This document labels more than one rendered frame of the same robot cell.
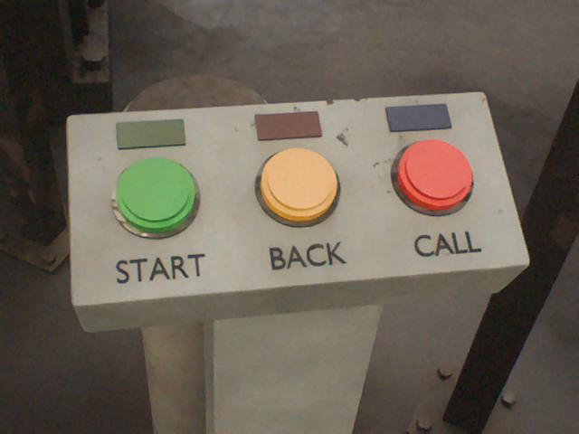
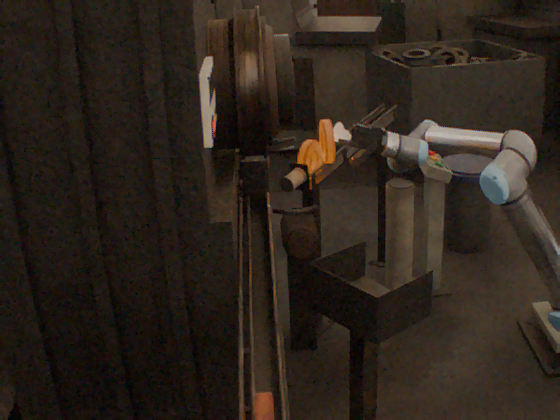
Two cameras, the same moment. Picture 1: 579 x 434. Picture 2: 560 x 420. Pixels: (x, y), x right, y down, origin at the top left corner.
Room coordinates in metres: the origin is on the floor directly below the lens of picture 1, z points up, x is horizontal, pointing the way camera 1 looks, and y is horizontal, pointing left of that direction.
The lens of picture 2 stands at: (0.38, 2.94, 1.58)
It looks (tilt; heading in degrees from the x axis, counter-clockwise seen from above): 22 degrees down; 282
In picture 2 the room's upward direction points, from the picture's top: 3 degrees counter-clockwise
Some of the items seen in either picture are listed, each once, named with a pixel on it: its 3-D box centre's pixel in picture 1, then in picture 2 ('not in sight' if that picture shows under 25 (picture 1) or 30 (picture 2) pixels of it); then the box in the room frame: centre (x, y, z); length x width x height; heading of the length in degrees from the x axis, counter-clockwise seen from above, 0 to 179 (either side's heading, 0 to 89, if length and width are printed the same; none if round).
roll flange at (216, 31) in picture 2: not in sight; (224, 83); (0.95, 0.84, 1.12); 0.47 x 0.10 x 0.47; 103
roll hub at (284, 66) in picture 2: not in sight; (284, 79); (0.78, 0.80, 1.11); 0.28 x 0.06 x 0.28; 103
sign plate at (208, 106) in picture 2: not in sight; (208, 99); (0.90, 1.17, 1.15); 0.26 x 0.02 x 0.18; 103
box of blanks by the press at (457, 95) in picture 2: not in sight; (449, 103); (0.16, -1.85, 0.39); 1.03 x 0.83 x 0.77; 28
